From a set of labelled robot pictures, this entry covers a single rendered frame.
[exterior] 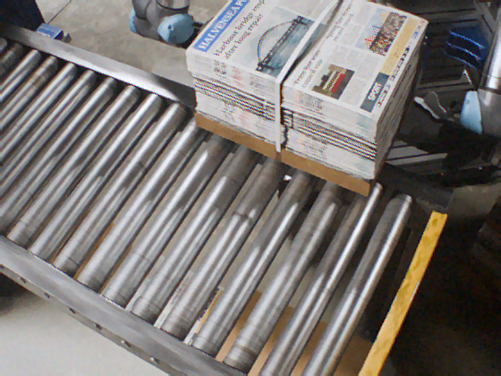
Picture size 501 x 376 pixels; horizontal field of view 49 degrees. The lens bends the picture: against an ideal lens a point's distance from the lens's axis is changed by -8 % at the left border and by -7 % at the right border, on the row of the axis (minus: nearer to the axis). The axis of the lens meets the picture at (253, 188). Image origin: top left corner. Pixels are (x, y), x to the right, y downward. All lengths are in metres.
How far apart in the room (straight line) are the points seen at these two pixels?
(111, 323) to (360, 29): 0.70
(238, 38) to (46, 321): 1.28
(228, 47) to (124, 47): 1.65
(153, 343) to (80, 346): 0.94
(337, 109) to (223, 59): 0.22
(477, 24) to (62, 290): 1.26
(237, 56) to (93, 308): 0.52
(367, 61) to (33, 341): 1.45
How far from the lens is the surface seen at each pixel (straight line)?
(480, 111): 1.12
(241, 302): 1.04
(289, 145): 1.11
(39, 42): 1.57
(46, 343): 2.01
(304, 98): 0.98
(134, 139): 1.27
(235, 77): 1.03
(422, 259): 1.06
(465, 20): 1.69
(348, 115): 0.96
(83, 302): 1.09
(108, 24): 2.82
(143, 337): 1.04
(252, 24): 1.09
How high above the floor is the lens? 1.76
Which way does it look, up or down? 57 degrees down
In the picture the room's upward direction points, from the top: 7 degrees counter-clockwise
